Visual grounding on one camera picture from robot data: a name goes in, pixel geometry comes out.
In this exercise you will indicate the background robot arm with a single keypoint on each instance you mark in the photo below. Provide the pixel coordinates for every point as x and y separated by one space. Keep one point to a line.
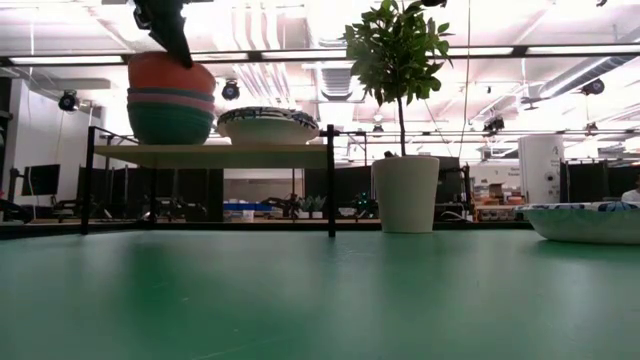
282 202
175 206

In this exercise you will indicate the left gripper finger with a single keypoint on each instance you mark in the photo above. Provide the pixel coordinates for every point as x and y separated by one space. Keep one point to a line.
177 42

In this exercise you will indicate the blue storage bin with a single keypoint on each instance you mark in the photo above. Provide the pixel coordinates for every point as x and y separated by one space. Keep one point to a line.
247 206

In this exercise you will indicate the black partition panel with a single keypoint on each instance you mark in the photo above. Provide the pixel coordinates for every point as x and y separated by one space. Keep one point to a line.
200 187
585 182

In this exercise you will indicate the pink plastic bowl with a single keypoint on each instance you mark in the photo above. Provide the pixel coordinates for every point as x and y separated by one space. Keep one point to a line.
170 100

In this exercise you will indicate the black aluminium rig frame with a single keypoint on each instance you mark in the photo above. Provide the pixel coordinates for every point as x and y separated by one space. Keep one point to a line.
450 226

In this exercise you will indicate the green plant in white pot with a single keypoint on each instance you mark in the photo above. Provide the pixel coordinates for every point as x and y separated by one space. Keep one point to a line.
406 195

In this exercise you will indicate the small potted succulent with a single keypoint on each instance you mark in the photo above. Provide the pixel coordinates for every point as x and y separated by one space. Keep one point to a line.
318 204
305 204

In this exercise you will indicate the wooden shelf with black frame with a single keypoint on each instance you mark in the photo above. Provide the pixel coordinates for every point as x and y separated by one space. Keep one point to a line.
210 156

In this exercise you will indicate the brown cardboard box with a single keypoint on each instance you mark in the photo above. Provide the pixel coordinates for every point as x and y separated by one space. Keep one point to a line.
497 190

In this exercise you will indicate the dark background monitor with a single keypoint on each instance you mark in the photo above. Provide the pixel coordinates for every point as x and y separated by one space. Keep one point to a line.
40 180

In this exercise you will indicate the white cylindrical column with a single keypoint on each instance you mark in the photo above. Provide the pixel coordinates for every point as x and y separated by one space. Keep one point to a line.
540 165

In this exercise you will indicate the black ceiling spotlight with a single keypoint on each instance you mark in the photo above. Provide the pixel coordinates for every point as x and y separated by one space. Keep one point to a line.
593 87
495 125
68 101
230 91

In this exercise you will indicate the red plastic bowl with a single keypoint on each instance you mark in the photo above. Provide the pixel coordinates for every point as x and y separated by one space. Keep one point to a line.
160 75

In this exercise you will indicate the green table mat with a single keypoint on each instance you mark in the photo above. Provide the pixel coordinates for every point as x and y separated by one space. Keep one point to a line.
300 300

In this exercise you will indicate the blue patterned paper bowl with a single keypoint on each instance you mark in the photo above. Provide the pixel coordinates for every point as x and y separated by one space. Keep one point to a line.
270 112
580 227
270 134

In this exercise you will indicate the person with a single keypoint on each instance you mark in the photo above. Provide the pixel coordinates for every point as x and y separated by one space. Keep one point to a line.
632 196

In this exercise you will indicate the green plastic bowl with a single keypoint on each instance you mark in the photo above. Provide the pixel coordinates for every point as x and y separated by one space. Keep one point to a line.
170 127

